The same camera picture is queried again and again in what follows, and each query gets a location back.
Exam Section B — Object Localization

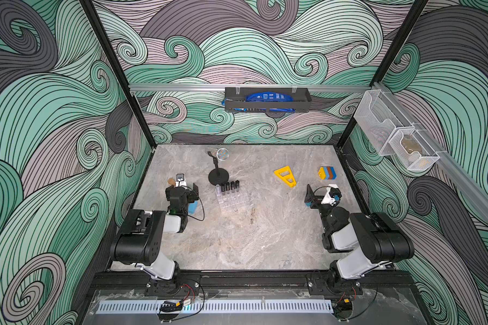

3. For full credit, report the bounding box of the clear acrylic lipstick organizer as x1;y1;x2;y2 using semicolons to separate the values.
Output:
216;182;252;213

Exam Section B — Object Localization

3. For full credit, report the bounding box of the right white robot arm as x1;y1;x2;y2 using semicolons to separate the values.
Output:
304;184;415;283

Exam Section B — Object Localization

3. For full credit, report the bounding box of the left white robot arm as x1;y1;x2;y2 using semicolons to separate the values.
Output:
111;182;199;280

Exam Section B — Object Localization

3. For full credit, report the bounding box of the blue rectangular block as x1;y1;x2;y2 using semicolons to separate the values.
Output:
188;200;199;215

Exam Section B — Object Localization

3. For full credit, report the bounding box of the multicolour block stack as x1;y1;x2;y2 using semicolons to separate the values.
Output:
318;166;337;180

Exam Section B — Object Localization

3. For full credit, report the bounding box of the yellow triangle toy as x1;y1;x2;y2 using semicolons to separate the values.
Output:
274;166;297;188

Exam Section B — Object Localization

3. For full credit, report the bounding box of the blue item in tray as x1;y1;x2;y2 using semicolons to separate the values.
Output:
245;92;294;102

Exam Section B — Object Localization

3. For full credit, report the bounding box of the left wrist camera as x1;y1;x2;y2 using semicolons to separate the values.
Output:
175;173;188;188

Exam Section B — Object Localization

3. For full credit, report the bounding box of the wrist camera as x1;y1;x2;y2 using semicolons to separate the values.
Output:
175;173;188;188
321;184;342;207

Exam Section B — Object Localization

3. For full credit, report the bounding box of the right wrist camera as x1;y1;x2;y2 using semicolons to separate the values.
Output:
321;184;342;207

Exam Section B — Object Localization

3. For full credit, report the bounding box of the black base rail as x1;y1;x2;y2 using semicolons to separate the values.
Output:
89;269;418;299

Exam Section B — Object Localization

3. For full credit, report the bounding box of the black wall tray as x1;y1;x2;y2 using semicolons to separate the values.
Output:
222;86;313;113

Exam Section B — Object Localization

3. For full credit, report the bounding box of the clear wall bin large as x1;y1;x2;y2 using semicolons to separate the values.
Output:
354;89;403;157

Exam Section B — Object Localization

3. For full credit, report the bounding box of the clear wall bin small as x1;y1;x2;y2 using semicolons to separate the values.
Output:
389;127;440;172

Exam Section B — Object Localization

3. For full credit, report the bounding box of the white slotted cable duct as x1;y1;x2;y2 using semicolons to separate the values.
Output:
96;299;333;315

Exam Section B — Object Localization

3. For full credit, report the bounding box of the aluminium rail back wall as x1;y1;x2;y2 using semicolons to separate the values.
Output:
129;83;371;93

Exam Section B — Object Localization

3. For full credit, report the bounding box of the aluminium rail wall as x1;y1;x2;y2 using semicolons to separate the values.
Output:
372;82;488;223
129;83;371;93

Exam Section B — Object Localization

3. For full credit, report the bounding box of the aluminium rail right wall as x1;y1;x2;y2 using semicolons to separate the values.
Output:
372;82;488;223

